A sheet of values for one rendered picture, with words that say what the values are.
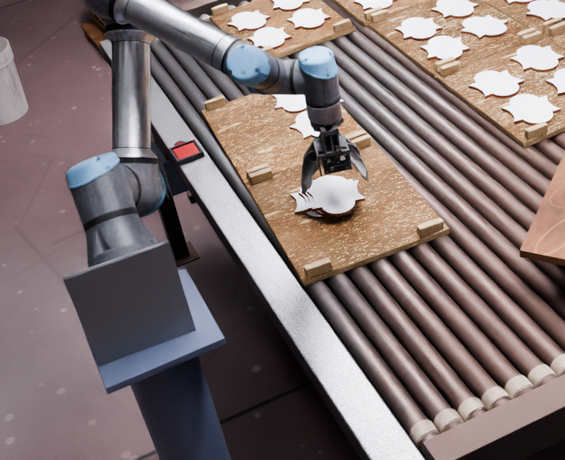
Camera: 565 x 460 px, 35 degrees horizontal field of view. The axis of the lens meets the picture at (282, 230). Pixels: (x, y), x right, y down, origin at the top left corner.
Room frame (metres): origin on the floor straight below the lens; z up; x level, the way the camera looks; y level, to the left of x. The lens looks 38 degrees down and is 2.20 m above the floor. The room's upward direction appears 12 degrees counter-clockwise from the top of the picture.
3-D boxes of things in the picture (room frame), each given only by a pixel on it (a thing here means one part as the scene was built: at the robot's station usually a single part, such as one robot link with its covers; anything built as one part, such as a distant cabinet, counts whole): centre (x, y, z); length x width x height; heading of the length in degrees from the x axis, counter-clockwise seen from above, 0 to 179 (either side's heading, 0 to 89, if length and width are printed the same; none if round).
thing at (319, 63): (1.63, -0.14, 1.29); 0.09 x 0.08 x 0.11; 66
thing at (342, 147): (1.62, -0.14, 1.13); 0.09 x 0.08 x 0.12; 1
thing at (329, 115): (1.63, -0.14, 1.21); 0.08 x 0.08 x 0.05
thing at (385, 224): (1.65, -0.15, 0.93); 0.41 x 0.35 x 0.02; 12
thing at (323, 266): (1.43, -0.06, 0.95); 0.06 x 0.02 x 0.03; 102
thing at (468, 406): (1.91, -0.01, 0.90); 1.95 x 0.05 x 0.05; 16
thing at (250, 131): (2.05, -0.06, 0.93); 0.41 x 0.35 x 0.02; 13
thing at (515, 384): (1.94, -0.11, 0.90); 1.95 x 0.05 x 0.05; 16
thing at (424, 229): (1.49, -0.32, 0.95); 0.06 x 0.02 x 0.03; 102
